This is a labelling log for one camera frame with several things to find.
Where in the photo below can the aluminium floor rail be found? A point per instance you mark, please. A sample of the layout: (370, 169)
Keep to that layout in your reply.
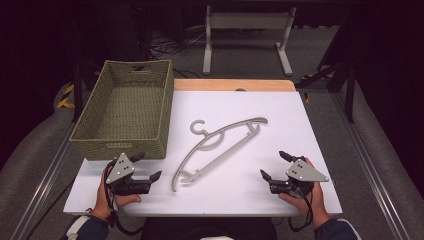
(43, 186)
(370, 166)

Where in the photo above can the person's left hand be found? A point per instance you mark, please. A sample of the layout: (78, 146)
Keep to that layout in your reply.
(101, 200)

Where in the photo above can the person's right hand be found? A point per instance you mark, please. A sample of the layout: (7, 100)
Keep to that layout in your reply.
(316, 206)

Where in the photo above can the grey metal desk frame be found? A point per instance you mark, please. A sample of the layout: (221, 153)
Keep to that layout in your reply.
(246, 20)

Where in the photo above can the person's dark lap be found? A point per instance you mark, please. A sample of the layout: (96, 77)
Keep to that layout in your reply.
(206, 226)

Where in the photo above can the grey plastic clothes hanger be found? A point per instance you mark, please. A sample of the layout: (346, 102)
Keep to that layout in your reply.
(221, 155)

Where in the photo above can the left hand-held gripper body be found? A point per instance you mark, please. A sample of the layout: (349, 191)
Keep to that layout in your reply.
(124, 168)

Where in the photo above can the black metal stand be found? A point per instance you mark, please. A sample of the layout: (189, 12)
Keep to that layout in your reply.
(349, 96)
(77, 93)

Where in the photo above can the white table cover board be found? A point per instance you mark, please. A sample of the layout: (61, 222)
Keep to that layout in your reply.
(266, 110)

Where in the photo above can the green woven basket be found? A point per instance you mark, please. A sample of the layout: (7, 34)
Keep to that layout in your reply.
(128, 110)

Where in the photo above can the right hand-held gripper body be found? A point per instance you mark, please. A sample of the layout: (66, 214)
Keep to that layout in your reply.
(305, 173)

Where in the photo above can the yellow black striped tape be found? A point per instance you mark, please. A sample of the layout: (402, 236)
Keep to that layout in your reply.
(66, 96)

